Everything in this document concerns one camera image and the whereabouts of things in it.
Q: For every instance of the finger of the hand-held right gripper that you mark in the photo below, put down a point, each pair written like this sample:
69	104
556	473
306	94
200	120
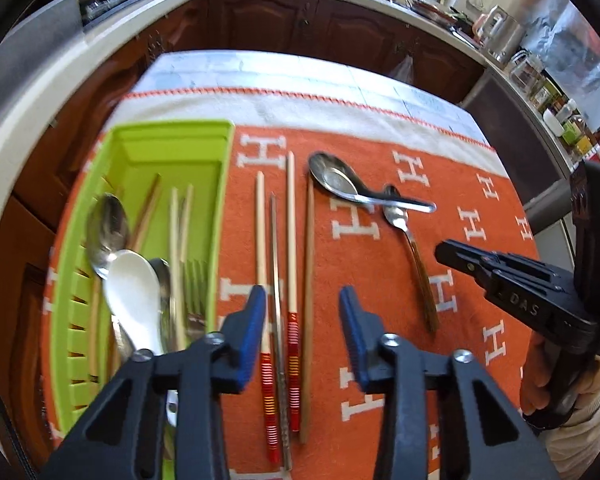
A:
462	257

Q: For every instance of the glass jar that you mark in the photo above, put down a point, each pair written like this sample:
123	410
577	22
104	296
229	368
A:
525	70

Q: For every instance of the hanging plastic bag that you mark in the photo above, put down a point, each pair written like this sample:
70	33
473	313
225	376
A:
401	70

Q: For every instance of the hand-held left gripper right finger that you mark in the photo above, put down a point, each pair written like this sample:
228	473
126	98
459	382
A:
355	330

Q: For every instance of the stainless steel appliance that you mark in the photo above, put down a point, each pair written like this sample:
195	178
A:
510	125

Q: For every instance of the orange printed blanket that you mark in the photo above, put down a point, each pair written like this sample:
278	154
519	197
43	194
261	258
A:
370	260

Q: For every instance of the large metal spoon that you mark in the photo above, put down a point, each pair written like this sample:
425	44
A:
107	230

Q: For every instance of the row of spice jars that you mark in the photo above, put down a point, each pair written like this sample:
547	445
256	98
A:
575	125

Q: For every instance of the white ceramic spoon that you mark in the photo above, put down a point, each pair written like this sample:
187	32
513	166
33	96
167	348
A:
132	295

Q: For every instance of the black glass cooktop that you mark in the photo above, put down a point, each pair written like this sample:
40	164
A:
105	7

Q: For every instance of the stainless steel kettle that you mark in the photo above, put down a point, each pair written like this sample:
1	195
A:
500	35

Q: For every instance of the stack of dishes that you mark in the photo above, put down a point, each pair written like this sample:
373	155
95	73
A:
432	10

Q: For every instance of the metal fork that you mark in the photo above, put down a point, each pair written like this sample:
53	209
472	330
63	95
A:
195	310

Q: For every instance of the metal soup spoon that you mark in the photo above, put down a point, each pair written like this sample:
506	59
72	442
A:
330	175

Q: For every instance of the small metal spoon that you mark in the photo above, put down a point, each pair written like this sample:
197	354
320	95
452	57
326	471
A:
162	280

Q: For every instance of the brown wooden kitchen cabinets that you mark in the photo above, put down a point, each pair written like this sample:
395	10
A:
280	20

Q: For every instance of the person's right forearm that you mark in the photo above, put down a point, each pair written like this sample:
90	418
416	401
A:
590	420

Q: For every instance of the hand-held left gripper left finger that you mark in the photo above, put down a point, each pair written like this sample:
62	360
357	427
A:
252	330

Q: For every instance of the stainless steel splash guard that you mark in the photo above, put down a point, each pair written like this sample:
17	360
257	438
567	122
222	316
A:
35	45

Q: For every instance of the person's right hand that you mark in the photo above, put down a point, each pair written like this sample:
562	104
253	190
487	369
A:
532	385

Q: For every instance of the green plastic utensil tray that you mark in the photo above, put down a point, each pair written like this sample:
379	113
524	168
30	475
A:
145	160

